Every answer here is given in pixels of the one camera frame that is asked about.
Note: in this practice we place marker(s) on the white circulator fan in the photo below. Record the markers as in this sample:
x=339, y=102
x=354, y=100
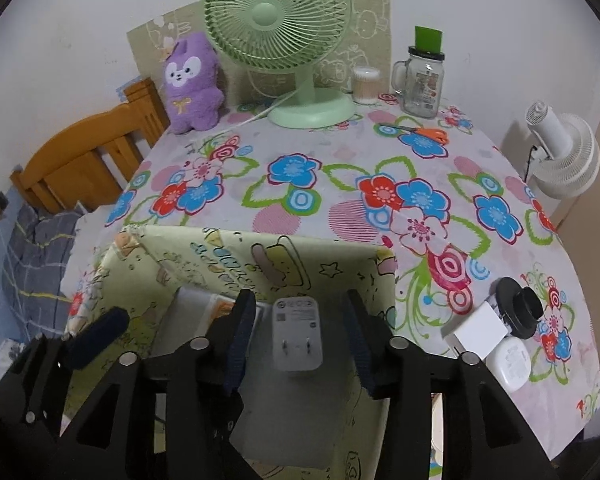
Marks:
x=570, y=155

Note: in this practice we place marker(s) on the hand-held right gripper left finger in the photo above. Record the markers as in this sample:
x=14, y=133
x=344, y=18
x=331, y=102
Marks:
x=240, y=345

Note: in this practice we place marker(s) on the purple plush toy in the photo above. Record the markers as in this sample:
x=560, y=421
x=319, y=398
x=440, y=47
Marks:
x=192, y=100

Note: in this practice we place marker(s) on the grey plaid bedding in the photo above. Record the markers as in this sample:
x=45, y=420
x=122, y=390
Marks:
x=35, y=260

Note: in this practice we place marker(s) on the white cube charger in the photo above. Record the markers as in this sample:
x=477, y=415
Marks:
x=475, y=332

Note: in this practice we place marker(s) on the black round object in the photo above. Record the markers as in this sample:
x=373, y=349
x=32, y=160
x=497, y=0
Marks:
x=517, y=305

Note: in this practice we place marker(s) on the floral tablecloth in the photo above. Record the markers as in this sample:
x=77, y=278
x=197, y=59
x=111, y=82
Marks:
x=330, y=185

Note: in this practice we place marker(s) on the light blue card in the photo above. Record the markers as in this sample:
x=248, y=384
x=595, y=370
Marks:
x=127, y=85

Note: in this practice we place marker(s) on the cotton swab jar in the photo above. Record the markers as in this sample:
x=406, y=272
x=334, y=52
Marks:
x=366, y=87

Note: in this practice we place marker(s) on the white round object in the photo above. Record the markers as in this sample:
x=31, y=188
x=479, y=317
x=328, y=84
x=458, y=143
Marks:
x=510, y=365

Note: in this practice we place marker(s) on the yellow cartoon fabric storage box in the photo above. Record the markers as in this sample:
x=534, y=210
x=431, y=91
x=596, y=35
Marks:
x=205, y=255

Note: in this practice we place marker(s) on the beige cabinet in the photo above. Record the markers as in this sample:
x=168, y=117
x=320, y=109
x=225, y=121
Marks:
x=587, y=210

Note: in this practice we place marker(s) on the green desk fan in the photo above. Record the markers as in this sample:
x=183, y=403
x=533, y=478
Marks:
x=265, y=12

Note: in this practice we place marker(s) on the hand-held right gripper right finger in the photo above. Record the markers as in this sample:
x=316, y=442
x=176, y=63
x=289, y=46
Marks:
x=362, y=350

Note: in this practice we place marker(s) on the glass mug jar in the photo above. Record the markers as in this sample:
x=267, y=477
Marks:
x=420, y=95

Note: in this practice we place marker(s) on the wall outlet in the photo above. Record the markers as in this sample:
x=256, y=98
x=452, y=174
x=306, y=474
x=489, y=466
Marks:
x=0, y=201

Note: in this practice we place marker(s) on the wooden bed headboard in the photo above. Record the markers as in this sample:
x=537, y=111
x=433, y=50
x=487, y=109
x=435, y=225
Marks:
x=80, y=145

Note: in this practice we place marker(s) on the cartoon printed cardboard panel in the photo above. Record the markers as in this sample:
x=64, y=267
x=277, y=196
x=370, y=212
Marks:
x=370, y=25

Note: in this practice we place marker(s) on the green plastic cup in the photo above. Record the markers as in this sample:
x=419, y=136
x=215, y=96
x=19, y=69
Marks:
x=428, y=37

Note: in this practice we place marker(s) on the white charger plug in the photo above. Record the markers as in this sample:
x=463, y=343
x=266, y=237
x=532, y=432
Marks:
x=297, y=320

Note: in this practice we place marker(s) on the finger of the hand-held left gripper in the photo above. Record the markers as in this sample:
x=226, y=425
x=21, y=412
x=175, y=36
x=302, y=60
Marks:
x=100, y=335
x=227, y=417

